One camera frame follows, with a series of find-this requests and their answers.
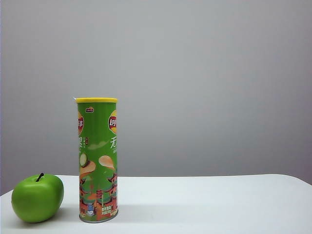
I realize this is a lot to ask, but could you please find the green chips can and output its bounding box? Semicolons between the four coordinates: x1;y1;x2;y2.
75;97;119;224

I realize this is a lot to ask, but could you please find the green apple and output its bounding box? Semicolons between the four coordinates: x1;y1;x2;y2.
11;173;65;223

